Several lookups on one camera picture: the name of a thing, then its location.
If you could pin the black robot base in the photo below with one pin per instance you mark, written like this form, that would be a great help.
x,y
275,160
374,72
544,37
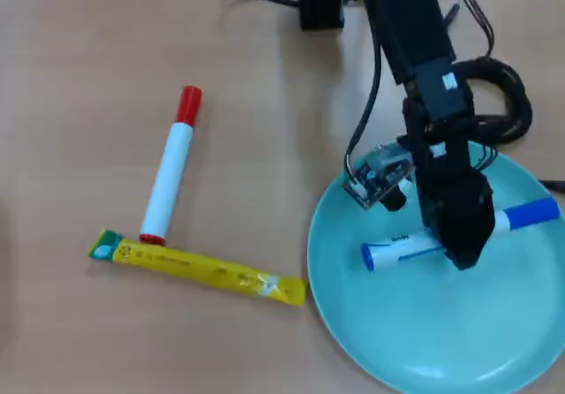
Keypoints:
x,y
320,5

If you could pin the yellow sachet with green end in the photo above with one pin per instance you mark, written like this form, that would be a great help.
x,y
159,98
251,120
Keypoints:
x,y
190,266

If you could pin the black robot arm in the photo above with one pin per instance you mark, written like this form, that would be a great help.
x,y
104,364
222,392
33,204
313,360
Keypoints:
x,y
410,23

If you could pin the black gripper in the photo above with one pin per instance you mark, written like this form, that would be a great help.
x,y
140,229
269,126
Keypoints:
x,y
441,164

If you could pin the red capped white marker pen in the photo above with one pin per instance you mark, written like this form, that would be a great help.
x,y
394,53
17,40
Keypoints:
x,y
170,173

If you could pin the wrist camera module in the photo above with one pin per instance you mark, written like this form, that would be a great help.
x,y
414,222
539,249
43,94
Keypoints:
x,y
379,177

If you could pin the blue capped white marker pen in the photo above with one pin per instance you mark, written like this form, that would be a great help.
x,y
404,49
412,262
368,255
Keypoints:
x,y
397,250

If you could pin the light blue plate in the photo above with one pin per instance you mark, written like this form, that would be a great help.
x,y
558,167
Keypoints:
x,y
424,323

